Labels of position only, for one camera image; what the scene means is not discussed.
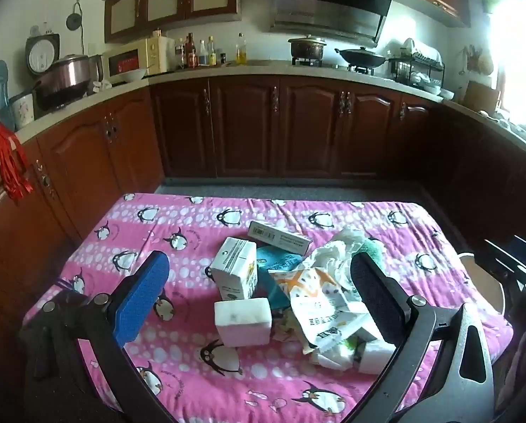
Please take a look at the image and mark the green scrubbing cloth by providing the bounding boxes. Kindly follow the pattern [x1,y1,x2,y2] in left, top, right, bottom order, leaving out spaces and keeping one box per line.
[357,238,384,262]

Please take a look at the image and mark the white star snack bag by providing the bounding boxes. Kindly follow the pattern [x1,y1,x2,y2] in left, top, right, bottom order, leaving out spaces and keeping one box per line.
[277,268,372,351]

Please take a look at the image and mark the white plastic wrapper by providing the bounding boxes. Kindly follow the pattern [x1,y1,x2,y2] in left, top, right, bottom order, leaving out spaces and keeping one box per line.
[307,227,366,292]

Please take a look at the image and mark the white green plastic bag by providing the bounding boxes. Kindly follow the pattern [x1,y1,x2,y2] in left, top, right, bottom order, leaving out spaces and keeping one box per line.
[310,335,362,372]

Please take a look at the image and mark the white milk carton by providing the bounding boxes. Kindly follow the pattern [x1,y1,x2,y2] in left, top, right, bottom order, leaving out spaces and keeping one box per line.
[209,237,258,301]

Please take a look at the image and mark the white foam block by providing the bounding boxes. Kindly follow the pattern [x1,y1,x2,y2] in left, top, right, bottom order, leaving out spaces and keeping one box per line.
[214,298,272,348]

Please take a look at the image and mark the blue snack bag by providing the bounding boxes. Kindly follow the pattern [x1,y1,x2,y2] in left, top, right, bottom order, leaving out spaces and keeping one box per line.
[255,245,303,311]

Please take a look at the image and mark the long grey white box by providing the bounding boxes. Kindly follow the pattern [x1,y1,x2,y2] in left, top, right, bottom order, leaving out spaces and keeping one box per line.
[248,221,313,255]

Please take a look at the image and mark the small white box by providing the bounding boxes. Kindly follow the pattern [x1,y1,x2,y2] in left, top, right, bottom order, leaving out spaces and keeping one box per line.
[357,339,396,375]

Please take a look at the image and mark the white round trash bin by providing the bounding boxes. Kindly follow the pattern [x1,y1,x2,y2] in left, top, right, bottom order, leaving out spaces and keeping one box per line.
[459,252,506,315]

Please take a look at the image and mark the round kitchen scale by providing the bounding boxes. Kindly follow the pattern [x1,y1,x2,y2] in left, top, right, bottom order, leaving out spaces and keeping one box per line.
[25,32,60,78]

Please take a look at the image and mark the pink penguin tablecloth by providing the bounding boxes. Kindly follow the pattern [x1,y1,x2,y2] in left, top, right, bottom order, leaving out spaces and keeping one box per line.
[21,193,513,422]

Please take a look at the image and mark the dark wooden base cabinets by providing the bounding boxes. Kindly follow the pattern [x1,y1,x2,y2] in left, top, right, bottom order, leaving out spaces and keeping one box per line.
[0,74,526,320]

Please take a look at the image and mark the red tassel ornament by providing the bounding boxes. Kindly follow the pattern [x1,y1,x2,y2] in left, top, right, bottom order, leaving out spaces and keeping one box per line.
[0,121,33,202]

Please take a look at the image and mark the white floral mug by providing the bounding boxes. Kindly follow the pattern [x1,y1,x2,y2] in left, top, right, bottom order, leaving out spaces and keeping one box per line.
[9,92,35,130]

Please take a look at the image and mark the silver rice cooker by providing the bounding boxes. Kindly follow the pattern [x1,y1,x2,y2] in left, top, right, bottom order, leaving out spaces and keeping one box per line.
[34,55,91,111]

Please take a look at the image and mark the cream microwave oven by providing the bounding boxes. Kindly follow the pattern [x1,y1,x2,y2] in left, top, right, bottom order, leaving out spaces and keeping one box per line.
[101,36,175,83]

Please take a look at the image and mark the dark sauce bottle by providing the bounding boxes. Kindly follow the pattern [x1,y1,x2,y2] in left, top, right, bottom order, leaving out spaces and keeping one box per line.
[185,32,198,69]

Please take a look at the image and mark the black dish rack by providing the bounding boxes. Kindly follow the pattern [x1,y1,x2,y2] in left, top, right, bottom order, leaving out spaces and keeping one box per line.
[386,54,446,87]

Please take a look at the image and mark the yellow oil bottle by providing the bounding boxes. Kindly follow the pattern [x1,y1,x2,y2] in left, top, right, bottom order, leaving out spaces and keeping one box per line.
[235,32,248,65]

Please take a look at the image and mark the black wok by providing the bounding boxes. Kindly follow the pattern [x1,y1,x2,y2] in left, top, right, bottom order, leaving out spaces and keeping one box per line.
[334,47,386,69]

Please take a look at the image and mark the dark cooking pot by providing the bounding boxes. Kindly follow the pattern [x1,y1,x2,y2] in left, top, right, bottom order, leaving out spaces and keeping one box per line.
[288,35,327,61]

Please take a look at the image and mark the black range hood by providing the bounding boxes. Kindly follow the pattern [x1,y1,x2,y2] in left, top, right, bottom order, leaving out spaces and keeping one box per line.
[272,0,392,47]

